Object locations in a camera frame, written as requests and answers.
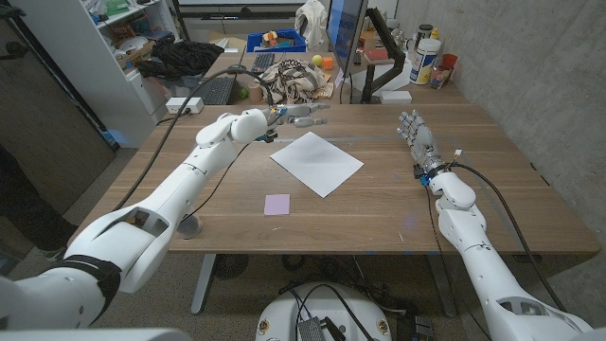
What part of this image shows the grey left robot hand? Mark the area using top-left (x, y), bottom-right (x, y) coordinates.
top-left (267, 102), bottom-right (331, 130)

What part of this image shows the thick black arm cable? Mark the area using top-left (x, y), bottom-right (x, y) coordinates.
top-left (449, 149), bottom-right (568, 313)
top-left (112, 68), bottom-right (276, 213)

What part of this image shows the black crumpled cloth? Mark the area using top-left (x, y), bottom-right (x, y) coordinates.
top-left (135, 40), bottom-right (225, 81)

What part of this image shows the white shelf unit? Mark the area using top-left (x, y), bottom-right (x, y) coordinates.
top-left (9, 0), bottom-right (181, 149)

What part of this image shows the white canister blue label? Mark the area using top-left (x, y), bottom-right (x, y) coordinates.
top-left (409, 37), bottom-right (442, 86)

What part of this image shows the computer monitor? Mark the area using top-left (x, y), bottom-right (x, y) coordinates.
top-left (325, 0), bottom-right (369, 78)

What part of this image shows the grey finned box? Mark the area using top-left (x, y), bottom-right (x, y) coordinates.
top-left (297, 316), bottom-right (328, 341)

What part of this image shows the red book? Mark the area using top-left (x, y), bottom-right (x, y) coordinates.
top-left (363, 47), bottom-right (390, 63)

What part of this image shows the clear glass cup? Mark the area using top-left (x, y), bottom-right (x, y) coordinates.
top-left (429, 63), bottom-right (451, 90)

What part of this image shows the white hanging bag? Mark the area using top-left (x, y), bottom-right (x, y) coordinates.
top-left (294, 0), bottom-right (330, 51)

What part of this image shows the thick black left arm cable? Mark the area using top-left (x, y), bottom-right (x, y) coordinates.
top-left (112, 68), bottom-right (276, 213)

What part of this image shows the beige striped cloth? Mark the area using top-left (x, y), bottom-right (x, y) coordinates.
top-left (254, 59), bottom-right (335, 105)

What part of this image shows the black round grille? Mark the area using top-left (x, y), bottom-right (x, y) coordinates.
top-left (212, 254), bottom-right (250, 280)

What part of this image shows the grey table leg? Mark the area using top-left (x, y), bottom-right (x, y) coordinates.
top-left (189, 254), bottom-right (218, 315)
top-left (428, 255), bottom-right (458, 317)

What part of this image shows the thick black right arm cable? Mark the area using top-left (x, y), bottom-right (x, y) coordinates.
top-left (449, 149), bottom-right (568, 313)

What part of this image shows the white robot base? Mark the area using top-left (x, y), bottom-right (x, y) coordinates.
top-left (255, 282), bottom-right (393, 341)

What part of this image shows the small white box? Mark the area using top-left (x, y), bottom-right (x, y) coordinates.
top-left (380, 89), bottom-right (413, 105)

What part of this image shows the black-lid jar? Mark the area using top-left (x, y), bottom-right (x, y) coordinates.
top-left (416, 24), bottom-right (435, 48)

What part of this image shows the black keyboard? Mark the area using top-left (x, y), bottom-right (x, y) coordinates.
top-left (249, 51), bottom-right (276, 77)
top-left (182, 76), bottom-right (237, 106)

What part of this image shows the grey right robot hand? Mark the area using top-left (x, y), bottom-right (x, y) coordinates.
top-left (396, 110), bottom-right (449, 184)

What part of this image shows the white robot torso edge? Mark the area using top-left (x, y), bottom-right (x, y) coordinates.
top-left (0, 328), bottom-right (193, 341)

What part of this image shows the white power adapter box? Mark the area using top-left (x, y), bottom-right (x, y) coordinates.
top-left (165, 97), bottom-right (205, 116)

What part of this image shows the purple sticky note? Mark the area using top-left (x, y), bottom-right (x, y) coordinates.
top-left (263, 193), bottom-right (292, 217)

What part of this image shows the white paper sheet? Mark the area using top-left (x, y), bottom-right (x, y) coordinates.
top-left (269, 131), bottom-right (365, 199)

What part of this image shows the person in dark clothes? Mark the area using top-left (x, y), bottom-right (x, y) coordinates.
top-left (0, 146), bottom-right (80, 262)

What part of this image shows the black door handle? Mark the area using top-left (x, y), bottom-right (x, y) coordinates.
top-left (0, 41), bottom-right (29, 61)

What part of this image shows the blue plastic bin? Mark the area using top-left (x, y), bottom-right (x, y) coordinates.
top-left (245, 28), bottom-right (308, 53)

